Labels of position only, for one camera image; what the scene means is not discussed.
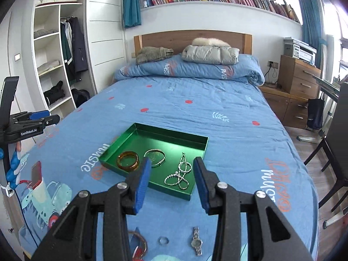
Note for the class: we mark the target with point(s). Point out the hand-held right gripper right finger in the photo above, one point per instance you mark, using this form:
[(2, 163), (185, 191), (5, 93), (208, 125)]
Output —
[(201, 187)]

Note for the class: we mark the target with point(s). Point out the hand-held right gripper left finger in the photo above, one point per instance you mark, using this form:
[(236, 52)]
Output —
[(142, 185)]

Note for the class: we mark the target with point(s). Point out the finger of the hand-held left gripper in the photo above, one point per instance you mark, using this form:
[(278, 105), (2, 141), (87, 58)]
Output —
[(40, 113), (50, 120)]

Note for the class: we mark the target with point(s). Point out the green metal tray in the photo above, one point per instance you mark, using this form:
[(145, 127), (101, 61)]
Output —
[(168, 144)]

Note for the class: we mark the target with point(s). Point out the silver wristwatch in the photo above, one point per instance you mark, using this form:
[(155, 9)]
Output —
[(196, 242)]

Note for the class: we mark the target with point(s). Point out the dark amber bangle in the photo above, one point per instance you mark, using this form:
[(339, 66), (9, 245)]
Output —
[(144, 243)]

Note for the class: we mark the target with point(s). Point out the person's left hand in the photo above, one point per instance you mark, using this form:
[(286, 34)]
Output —
[(13, 170)]

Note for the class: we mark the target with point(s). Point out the black folded clothes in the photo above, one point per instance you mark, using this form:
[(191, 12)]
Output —
[(54, 93)]

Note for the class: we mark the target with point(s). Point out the thin metal bangle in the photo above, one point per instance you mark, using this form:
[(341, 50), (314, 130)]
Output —
[(163, 157)]

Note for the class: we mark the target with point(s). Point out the folded white clothes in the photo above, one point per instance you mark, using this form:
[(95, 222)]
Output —
[(50, 66)]

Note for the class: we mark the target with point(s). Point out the hanging green white jacket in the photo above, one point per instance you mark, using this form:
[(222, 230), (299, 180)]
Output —
[(66, 54)]

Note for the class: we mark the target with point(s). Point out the hanging dark jacket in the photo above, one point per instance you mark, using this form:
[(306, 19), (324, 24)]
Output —
[(78, 49)]

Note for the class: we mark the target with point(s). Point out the blue printed bedsheet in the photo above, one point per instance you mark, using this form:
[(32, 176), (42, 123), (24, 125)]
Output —
[(204, 108)]

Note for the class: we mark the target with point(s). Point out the folded grey sweater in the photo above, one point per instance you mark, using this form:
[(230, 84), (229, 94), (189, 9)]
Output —
[(45, 33)]

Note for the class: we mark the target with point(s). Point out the white wardrobe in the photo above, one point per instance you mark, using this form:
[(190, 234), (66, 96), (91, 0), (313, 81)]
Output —
[(106, 32)]

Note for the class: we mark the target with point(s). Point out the low wooden nightstand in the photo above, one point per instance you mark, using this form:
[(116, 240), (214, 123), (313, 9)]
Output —
[(282, 106)]

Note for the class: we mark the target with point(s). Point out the folded blue duvet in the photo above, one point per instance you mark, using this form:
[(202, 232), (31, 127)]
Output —
[(190, 70)]

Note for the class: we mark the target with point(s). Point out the grey-green fleece garment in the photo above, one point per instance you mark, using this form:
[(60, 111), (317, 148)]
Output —
[(152, 54)]

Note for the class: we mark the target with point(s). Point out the grey puffer jacket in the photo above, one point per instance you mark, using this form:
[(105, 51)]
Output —
[(209, 54)]

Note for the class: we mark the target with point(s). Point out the black tote bag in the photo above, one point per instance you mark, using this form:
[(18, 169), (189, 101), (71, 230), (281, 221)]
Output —
[(315, 114)]

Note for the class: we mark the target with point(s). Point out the dark chair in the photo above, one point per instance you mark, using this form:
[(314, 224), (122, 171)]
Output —
[(335, 152)]

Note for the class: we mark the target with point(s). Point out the short teal curtain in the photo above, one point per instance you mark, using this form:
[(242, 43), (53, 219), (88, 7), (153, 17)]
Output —
[(132, 2)]

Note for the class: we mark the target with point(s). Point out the wooden headboard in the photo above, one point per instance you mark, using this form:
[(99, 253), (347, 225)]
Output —
[(168, 39)]

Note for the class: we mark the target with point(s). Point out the wooden drawer cabinet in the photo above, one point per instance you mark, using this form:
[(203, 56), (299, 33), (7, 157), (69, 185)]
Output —
[(296, 76)]

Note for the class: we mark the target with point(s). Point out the grey desk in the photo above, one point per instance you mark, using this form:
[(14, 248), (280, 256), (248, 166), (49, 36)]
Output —
[(329, 87)]

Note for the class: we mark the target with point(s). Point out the white printer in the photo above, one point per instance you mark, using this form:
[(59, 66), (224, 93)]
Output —
[(300, 50)]

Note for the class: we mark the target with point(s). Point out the long teal curtain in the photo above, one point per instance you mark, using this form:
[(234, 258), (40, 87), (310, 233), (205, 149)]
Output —
[(310, 19)]

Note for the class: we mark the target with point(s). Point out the light switch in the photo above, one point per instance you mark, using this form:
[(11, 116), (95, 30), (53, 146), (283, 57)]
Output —
[(17, 56)]

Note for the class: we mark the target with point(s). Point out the wall socket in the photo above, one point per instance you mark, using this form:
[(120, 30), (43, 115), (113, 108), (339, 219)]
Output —
[(272, 64)]

